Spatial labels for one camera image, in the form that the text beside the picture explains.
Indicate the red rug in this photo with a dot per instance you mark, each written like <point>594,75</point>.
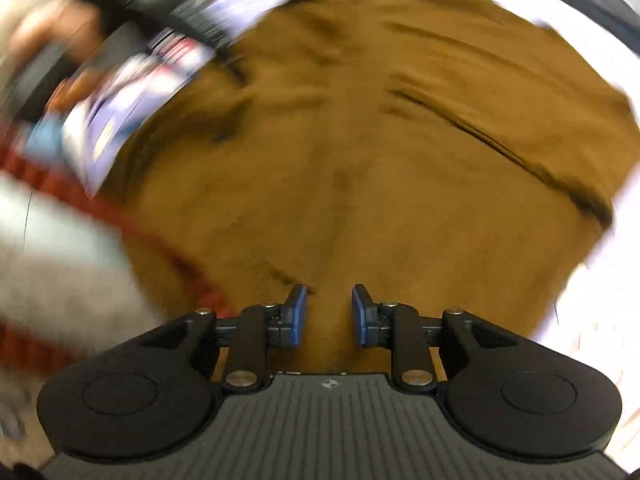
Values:
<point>65,190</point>

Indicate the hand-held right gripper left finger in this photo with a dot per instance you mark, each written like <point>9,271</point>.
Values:
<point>298,315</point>

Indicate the brown knit sweater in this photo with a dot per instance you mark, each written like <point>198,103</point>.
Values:
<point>375,160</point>

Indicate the purple floral bedsheet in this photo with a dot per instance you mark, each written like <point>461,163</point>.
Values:
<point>605,300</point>

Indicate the person's left forearm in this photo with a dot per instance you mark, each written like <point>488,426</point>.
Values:
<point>55,25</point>

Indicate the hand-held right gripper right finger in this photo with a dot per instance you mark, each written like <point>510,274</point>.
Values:
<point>361,315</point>

